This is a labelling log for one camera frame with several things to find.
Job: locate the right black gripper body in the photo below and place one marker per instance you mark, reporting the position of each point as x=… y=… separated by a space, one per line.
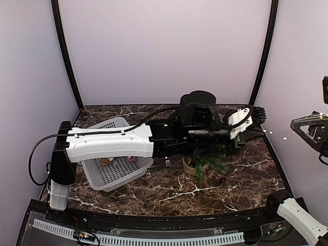
x=324 y=146

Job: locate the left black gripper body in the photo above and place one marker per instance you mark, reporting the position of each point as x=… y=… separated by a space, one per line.
x=232 y=150

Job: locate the small potted christmas tree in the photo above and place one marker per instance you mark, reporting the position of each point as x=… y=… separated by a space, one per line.
x=200 y=159

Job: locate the knit doll ornament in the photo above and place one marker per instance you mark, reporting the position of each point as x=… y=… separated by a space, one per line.
x=106 y=161

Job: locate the white plastic basket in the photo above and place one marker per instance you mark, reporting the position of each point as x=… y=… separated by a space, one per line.
x=120 y=172

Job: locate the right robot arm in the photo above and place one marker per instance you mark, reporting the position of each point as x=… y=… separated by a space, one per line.
x=284 y=205

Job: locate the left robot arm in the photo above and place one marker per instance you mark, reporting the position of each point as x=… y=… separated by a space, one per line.
x=193 y=127

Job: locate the pink ball ornament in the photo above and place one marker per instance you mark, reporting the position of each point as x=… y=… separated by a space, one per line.
x=131 y=159

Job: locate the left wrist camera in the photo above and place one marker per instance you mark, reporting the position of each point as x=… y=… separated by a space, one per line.
x=237 y=121

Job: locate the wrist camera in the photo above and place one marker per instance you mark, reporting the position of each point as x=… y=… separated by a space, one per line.
x=325 y=89
x=237 y=121

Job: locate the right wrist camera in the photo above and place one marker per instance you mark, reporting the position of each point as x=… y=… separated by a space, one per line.
x=325 y=89

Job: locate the black front rail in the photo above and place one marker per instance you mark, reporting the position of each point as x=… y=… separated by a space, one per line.
x=80 y=219

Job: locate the right black frame post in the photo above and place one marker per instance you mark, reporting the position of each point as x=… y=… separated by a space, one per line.
x=265 y=51

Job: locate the white cable duct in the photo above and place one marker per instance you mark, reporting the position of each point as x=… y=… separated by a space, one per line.
x=138 y=237

